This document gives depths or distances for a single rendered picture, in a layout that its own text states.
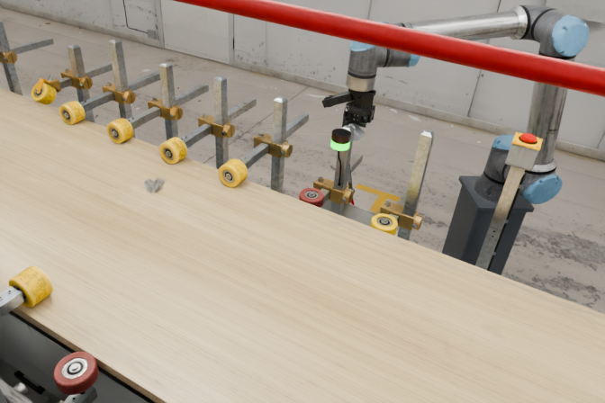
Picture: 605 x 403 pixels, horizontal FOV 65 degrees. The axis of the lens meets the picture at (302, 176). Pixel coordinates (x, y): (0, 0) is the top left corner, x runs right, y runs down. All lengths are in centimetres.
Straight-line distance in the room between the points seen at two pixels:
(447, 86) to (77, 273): 350
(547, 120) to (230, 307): 131
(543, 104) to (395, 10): 250
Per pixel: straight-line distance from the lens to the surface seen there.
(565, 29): 180
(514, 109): 427
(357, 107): 157
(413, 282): 131
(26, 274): 126
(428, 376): 113
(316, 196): 153
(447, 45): 16
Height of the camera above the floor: 179
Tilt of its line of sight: 33 degrees down
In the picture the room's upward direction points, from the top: 4 degrees clockwise
